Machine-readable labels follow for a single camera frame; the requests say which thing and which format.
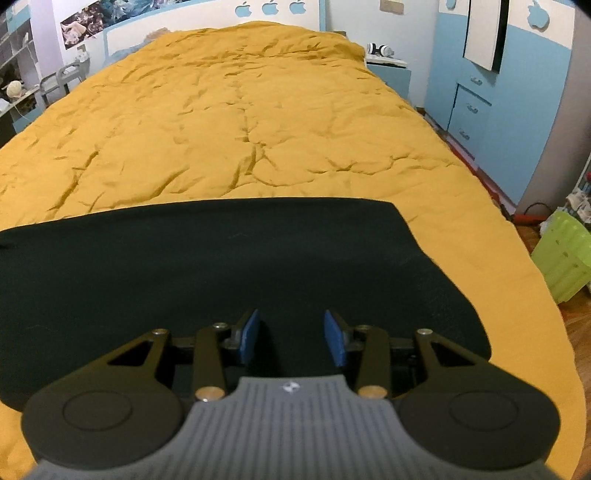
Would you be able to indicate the orange bed cover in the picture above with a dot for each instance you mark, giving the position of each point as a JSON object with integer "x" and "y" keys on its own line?
{"x": 269, "y": 110}

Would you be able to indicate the black pants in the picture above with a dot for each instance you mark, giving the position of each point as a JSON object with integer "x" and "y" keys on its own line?
{"x": 75, "y": 289}

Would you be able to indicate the green plastic basket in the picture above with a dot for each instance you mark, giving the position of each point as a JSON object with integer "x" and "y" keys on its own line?
{"x": 563, "y": 256}

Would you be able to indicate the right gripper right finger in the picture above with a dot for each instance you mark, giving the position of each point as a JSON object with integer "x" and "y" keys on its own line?
{"x": 344, "y": 340}

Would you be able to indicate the anime wall poster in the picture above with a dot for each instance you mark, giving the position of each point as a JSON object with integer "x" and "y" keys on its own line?
{"x": 98, "y": 15}

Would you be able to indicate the blue bedside table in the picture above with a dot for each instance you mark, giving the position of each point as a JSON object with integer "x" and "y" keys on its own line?
{"x": 382, "y": 61}

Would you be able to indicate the blue and white wardrobe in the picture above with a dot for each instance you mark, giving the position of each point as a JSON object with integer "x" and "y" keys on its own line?
{"x": 510, "y": 83}

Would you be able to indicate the white headboard with apple decals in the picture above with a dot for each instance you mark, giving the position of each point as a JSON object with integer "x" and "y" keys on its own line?
{"x": 191, "y": 15}

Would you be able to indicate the grey metal chair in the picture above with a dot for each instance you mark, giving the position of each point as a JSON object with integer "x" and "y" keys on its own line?
{"x": 59, "y": 80}

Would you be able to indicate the cluttered desk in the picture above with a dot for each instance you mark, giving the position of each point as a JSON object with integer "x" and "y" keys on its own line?
{"x": 20, "y": 75}

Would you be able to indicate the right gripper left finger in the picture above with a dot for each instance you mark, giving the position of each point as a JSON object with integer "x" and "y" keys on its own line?
{"x": 232, "y": 342}

